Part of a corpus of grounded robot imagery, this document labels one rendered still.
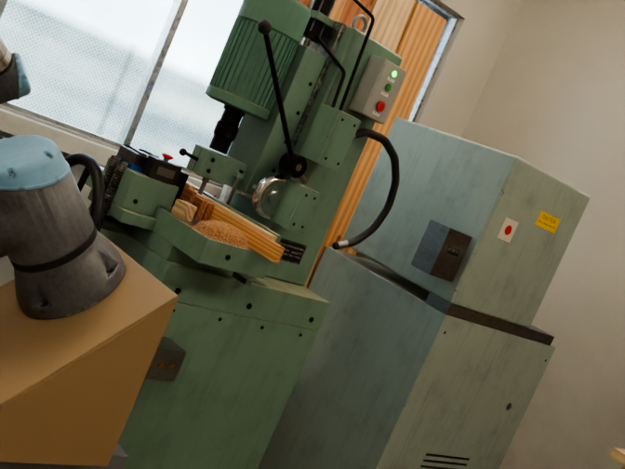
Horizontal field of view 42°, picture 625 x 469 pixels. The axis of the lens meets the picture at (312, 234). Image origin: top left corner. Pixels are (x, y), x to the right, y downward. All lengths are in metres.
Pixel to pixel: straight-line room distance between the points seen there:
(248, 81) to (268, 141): 0.18
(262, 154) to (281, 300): 0.39
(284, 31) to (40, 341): 1.06
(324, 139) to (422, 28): 2.12
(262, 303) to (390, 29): 2.23
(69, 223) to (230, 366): 0.92
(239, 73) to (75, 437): 1.06
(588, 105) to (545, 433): 1.62
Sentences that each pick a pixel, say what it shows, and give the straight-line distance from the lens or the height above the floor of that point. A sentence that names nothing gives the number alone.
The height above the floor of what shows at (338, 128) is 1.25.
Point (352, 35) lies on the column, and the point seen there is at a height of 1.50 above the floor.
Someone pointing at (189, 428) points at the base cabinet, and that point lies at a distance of 2.20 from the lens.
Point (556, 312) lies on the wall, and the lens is 4.06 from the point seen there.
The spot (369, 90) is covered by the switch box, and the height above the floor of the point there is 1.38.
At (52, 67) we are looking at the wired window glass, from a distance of 3.47.
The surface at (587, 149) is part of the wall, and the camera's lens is 4.22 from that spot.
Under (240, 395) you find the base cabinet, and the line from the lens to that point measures 2.25.
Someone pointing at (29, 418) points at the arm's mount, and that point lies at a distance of 1.34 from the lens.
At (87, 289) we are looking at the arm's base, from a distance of 1.40.
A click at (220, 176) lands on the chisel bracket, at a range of 2.15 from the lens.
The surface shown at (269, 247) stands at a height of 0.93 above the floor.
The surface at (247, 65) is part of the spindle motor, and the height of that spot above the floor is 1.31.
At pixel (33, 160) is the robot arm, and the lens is 1.32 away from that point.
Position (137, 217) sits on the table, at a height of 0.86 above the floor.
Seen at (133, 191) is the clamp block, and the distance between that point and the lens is 1.97.
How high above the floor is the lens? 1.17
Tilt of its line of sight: 5 degrees down
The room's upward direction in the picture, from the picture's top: 23 degrees clockwise
